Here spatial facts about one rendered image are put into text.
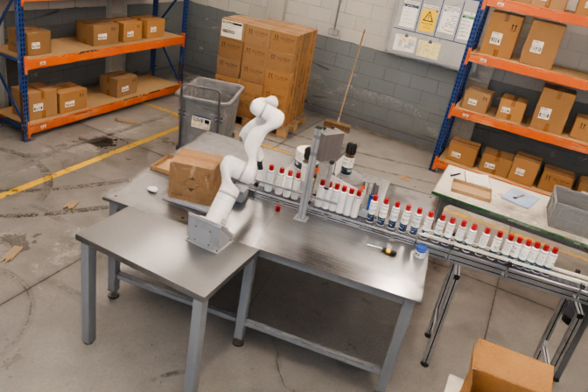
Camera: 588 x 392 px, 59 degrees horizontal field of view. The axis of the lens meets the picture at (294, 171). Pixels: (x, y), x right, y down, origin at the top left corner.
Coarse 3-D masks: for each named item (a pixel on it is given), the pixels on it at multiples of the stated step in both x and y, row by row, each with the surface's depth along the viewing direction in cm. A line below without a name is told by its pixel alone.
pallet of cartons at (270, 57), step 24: (240, 24) 676; (264, 24) 686; (288, 24) 716; (240, 48) 687; (264, 48) 675; (288, 48) 664; (312, 48) 728; (216, 72) 712; (240, 72) 701; (264, 72) 686; (288, 72) 674; (240, 96) 712; (264, 96) 699; (288, 96) 690; (288, 120) 720
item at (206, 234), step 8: (192, 216) 302; (200, 216) 299; (192, 224) 304; (200, 224) 302; (208, 224) 299; (216, 224) 297; (192, 232) 306; (200, 232) 303; (208, 232) 300; (216, 232) 298; (224, 232) 303; (192, 240) 308; (200, 240) 305; (208, 240) 302; (216, 240) 300; (224, 240) 307; (208, 248) 305; (216, 248) 304
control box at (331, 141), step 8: (336, 128) 341; (320, 136) 330; (328, 136) 328; (336, 136) 333; (320, 144) 331; (328, 144) 331; (336, 144) 336; (320, 152) 332; (328, 152) 335; (336, 152) 339; (320, 160) 333; (328, 160) 338
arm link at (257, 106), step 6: (270, 96) 329; (252, 102) 316; (258, 102) 315; (264, 102) 317; (270, 102) 325; (276, 102) 329; (252, 108) 315; (258, 108) 314; (264, 108) 314; (258, 114) 316
